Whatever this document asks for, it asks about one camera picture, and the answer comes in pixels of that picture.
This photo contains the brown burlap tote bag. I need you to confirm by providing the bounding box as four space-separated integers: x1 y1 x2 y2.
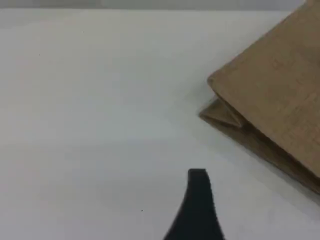
198 0 320 196

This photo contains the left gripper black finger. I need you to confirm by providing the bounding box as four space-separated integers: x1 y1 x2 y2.
163 168 226 240

